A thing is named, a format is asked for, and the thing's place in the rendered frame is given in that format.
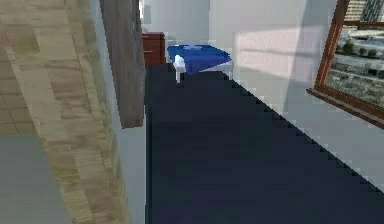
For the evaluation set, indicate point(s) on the brown wooden room door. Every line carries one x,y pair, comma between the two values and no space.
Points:
125,63

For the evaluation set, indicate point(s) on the pale blue pillow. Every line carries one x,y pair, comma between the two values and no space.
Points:
192,47

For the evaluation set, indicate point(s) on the red-brown chest of drawers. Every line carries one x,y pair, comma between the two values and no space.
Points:
153,48

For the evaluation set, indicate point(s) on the brown framed window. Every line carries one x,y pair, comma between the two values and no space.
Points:
356,63

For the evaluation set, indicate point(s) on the blue bed with white frame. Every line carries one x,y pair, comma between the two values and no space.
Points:
200,58

